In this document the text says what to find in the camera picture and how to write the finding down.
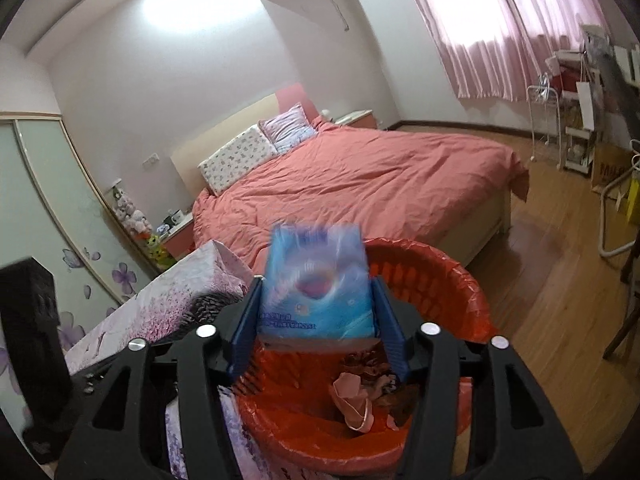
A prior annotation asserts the blue tissue pack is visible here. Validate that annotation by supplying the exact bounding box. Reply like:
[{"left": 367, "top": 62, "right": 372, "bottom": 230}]
[{"left": 257, "top": 223, "right": 375, "bottom": 351}]

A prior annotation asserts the floral purple table cloth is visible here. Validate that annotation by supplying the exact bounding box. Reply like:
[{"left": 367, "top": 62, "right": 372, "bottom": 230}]
[{"left": 68, "top": 243, "right": 299, "bottom": 479}]

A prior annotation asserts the red plastic laundry basket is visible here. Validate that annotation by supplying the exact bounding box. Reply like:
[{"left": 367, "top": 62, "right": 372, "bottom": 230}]
[{"left": 236, "top": 238, "right": 496, "bottom": 476}]

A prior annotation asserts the floral sliding wardrobe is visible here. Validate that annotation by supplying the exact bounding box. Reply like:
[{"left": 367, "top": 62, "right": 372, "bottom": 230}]
[{"left": 0, "top": 116, "right": 156, "bottom": 401}]

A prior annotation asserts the pink white nightstand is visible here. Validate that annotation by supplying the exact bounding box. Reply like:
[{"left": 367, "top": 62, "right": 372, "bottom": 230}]
[{"left": 163, "top": 214, "right": 195, "bottom": 260}]

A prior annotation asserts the hanging plush toy stack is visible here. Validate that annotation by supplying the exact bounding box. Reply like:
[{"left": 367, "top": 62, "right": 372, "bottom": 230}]
[{"left": 111, "top": 182, "right": 176, "bottom": 272}]

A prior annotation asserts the beige pink headboard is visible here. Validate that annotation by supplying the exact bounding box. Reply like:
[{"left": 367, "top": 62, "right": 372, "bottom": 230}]
[{"left": 170, "top": 82, "right": 320, "bottom": 198}]

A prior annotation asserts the white floral pillow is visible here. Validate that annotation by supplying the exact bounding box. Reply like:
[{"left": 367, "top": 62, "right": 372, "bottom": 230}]
[{"left": 198, "top": 125, "right": 278, "bottom": 196}]

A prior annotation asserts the salmon pink bed duvet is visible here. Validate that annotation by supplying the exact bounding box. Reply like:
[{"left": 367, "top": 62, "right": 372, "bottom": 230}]
[{"left": 192, "top": 119, "right": 529, "bottom": 273}]

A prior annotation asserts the pink striped pillow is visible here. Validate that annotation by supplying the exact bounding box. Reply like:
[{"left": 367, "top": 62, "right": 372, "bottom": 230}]
[{"left": 258, "top": 103, "right": 318, "bottom": 155}]

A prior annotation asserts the far side nightstand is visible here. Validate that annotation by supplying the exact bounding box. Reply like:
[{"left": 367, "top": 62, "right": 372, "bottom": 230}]
[{"left": 334, "top": 110, "right": 378, "bottom": 129}]

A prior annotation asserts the cluttered desk shelf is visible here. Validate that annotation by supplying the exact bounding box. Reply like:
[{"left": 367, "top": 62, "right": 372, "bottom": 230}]
[{"left": 540, "top": 24, "right": 639, "bottom": 192}]

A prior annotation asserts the pink window curtain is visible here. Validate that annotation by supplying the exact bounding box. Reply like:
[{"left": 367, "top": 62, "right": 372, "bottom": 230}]
[{"left": 413, "top": 0, "right": 608, "bottom": 102}]

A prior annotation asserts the white wire rack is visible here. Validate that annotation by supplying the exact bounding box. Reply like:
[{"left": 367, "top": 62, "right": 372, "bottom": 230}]
[{"left": 526, "top": 73, "right": 564, "bottom": 170}]

